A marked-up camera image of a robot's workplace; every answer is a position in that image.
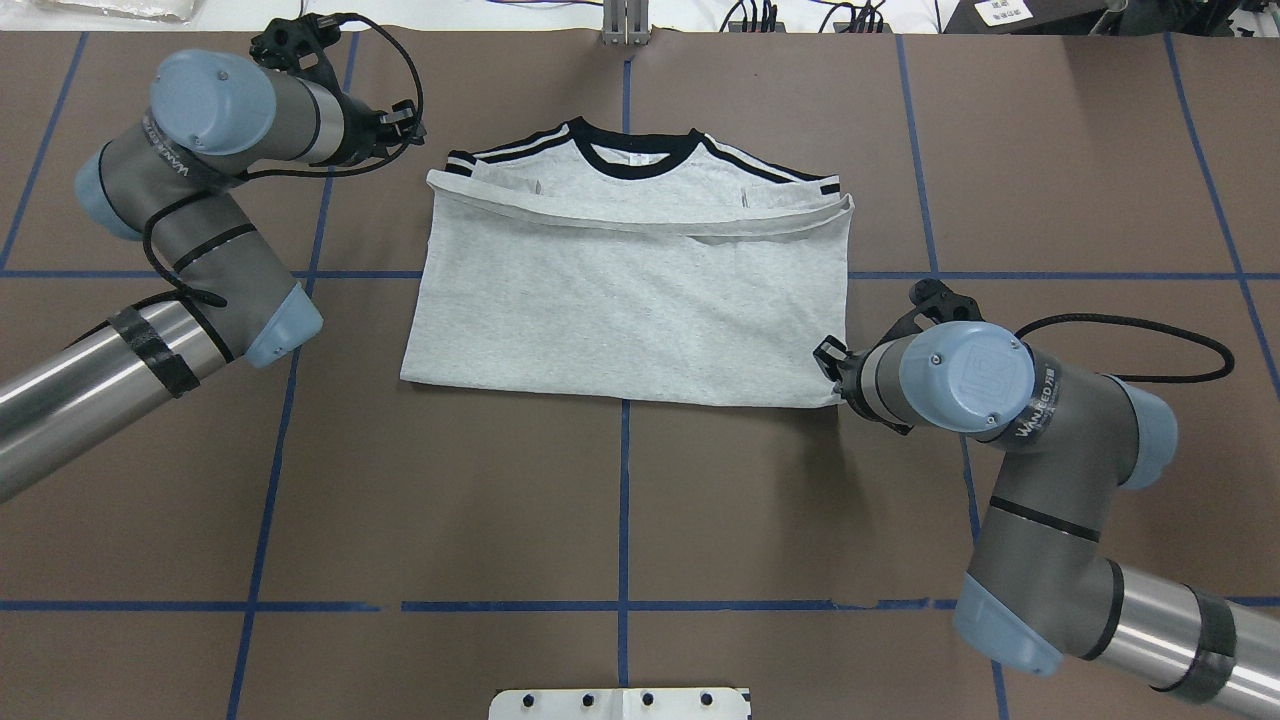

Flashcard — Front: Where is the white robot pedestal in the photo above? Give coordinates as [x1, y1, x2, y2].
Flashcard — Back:
[486, 687, 753, 719]

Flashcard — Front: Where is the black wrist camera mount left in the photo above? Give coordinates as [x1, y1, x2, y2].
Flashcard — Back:
[250, 13, 342, 86]

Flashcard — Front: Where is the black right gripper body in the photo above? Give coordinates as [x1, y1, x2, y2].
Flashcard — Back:
[813, 334, 876, 421]

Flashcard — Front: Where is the grey cartoon print t-shirt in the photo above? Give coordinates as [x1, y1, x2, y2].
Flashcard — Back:
[399, 118, 855, 409]

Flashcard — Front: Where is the aluminium frame post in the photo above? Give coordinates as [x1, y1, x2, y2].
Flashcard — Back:
[600, 0, 652, 47]

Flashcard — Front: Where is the black laptop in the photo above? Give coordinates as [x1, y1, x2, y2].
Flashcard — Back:
[941, 1, 1132, 36]

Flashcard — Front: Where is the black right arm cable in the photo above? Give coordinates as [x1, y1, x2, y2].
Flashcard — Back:
[1015, 313, 1236, 384]

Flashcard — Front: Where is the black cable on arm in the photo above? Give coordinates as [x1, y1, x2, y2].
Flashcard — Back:
[140, 12, 426, 306]

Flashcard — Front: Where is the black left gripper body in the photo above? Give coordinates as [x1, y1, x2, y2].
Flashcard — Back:
[346, 99, 425, 167]

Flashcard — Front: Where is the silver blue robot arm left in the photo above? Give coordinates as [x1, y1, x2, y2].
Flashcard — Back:
[1, 49, 424, 501]

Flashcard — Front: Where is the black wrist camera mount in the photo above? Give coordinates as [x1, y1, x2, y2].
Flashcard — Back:
[881, 278, 984, 342]
[250, 13, 342, 86]

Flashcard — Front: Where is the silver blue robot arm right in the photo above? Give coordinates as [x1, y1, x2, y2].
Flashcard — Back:
[814, 320, 1279, 719]

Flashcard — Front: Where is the clear plastic bag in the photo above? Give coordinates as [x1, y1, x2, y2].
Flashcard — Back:
[35, 0, 201, 23]

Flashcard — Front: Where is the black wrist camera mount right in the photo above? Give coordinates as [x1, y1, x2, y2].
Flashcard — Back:
[881, 278, 984, 342]

